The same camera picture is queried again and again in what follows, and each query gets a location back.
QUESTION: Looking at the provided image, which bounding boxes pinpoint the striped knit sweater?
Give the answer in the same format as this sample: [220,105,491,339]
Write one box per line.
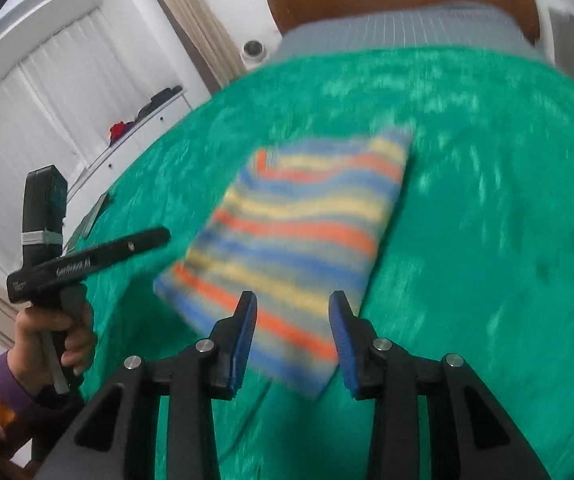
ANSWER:
[153,128,413,396]

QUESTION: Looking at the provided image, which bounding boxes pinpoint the dark clothes on cabinet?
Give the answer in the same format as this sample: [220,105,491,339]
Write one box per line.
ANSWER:
[134,86,183,122]

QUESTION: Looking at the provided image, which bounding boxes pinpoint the person's left hand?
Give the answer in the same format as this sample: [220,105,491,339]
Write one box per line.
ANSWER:
[6,304,97,396]

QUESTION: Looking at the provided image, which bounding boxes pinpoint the white low drawer cabinet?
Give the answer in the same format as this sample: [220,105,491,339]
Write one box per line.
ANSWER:
[64,91,191,242]

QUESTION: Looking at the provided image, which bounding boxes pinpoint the red cloth on cabinet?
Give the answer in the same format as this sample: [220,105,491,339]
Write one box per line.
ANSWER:
[109,122,134,146]

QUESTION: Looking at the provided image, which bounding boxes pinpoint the white window blinds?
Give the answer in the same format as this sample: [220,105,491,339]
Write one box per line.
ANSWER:
[0,11,145,272]

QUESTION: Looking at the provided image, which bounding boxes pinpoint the beige curtain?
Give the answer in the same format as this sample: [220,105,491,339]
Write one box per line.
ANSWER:
[158,0,246,94]

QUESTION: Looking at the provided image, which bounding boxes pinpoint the grey checked bed sheet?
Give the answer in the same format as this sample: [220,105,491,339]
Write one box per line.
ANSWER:
[271,2,545,63]

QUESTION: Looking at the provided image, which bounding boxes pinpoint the white round security camera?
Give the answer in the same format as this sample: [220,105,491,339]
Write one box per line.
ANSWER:
[240,40,267,65]

